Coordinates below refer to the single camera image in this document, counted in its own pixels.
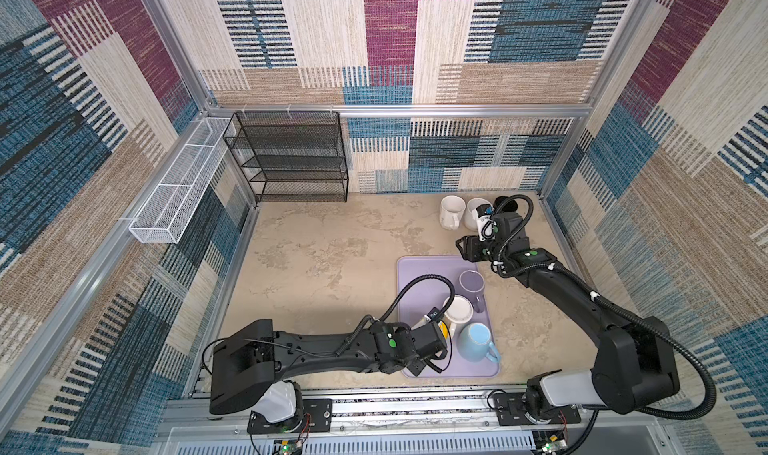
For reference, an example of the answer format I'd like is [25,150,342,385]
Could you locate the yellow mug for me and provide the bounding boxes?
[438,321,450,340]

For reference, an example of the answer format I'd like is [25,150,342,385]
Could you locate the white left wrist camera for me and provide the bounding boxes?
[412,307,444,329]

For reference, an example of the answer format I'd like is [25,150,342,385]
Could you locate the black wire shelf rack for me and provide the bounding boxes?
[223,111,349,202]

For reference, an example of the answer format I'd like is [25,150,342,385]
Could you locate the white mug dark rim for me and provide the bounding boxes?
[443,295,474,338]

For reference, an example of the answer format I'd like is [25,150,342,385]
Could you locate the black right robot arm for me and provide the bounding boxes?
[456,204,680,421]

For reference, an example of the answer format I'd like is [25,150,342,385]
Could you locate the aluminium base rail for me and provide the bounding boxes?
[150,385,665,454]

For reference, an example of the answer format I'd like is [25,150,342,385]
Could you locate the white speckled mug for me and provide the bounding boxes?
[463,198,492,232]

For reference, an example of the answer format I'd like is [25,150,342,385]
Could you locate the white tall mug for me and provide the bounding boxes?
[439,195,466,230]

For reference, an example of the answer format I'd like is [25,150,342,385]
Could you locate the black mug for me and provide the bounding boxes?
[494,196,518,213]

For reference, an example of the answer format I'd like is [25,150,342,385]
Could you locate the lavender plastic tray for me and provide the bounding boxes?
[394,256,500,379]

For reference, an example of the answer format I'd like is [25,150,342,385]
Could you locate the light blue mug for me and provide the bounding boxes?
[457,322,501,364]

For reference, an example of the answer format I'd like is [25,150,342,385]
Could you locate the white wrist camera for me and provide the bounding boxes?
[474,204,498,241]
[412,307,444,329]

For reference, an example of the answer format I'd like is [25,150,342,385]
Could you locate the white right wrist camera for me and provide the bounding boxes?
[474,204,498,241]

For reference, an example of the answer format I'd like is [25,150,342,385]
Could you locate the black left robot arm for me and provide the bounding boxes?
[209,315,448,425]

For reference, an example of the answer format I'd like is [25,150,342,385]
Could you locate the purple mug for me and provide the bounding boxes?
[458,270,486,313]

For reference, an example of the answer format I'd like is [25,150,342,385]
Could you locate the white wire mesh basket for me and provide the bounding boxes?
[129,117,229,244]

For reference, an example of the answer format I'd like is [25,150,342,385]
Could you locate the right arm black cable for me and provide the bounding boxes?
[488,193,718,455]

